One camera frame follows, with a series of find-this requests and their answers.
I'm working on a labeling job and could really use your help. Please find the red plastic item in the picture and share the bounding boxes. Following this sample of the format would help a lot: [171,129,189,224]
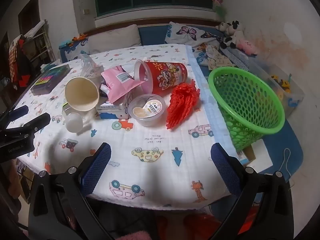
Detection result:
[184,214,250,240]

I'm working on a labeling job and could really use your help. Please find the clear plastic bag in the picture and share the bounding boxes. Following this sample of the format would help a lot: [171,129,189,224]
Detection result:
[79,54,104,80]

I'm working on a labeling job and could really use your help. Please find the clear plastic storage box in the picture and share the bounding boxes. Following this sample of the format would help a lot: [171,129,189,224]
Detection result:
[246,60,305,118]

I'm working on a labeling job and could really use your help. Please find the yellow toy truck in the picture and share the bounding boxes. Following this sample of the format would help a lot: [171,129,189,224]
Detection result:
[271,74,292,93]

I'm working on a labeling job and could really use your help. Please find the plain white pillow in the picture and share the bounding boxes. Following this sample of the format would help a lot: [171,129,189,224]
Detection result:
[87,24,142,55]

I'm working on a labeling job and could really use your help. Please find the red fringed pompom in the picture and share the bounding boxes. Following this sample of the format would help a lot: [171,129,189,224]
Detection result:
[166,79,201,130]

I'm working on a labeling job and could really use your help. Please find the grey striped cloth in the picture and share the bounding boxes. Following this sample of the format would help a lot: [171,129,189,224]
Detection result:
[221,47,250,70]

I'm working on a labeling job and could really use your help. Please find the red black hanging clothes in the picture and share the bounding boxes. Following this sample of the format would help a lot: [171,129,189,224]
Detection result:
[9,34,32,88]

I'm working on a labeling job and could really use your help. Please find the printed white blanket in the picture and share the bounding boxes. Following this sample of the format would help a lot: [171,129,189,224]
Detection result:
[5,44,240,210]

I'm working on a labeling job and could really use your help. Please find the pink plush toy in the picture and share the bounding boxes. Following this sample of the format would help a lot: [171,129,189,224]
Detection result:
[236,39,258,55]

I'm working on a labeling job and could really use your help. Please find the pink snack packet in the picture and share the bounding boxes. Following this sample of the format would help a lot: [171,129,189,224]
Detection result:
[101,65,145,104]

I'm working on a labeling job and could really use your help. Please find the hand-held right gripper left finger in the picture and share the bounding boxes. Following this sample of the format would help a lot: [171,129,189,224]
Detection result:
[27,142,112,240]

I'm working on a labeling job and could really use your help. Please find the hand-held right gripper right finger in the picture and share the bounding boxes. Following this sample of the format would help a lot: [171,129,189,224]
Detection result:
[210,142,293,240]

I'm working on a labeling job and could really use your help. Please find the beige paper cup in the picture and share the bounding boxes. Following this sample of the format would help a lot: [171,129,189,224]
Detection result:
[64,77,100,112]

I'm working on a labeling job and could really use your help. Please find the black white cow plush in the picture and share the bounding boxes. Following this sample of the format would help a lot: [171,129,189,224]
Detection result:
[216,21,245,49]

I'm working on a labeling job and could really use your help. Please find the white cardboard box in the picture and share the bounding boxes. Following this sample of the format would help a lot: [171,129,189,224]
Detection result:
[237,139,273,168]

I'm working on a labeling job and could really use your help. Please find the butterfly print pillow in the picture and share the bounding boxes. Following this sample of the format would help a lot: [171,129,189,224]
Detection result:
[165,21,224,53]

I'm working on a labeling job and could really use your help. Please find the green plastic mesh basket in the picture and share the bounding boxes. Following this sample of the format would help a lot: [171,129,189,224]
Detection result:
[208,67,286,152]

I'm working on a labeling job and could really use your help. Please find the dark colourful flat box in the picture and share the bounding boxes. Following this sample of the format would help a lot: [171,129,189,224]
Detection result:
[30,64,71,96]

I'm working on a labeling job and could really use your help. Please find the metal clothes rack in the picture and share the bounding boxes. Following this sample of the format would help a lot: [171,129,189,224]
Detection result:
[24,19,57,65]

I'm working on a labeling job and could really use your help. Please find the white blue milk carton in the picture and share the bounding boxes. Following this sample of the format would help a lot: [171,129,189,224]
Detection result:
[96,90,134,120]

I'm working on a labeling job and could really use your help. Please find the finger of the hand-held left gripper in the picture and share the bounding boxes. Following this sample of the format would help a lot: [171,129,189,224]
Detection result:
[0,112,52,140]
[5,105,29,121]

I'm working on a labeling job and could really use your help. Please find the red printed paper bucket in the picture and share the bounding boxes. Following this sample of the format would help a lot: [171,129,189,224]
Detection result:
[134,59,188,96]

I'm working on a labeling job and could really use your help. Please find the beige patterned garment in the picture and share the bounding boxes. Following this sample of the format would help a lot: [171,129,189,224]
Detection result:
[205,45,235,70]

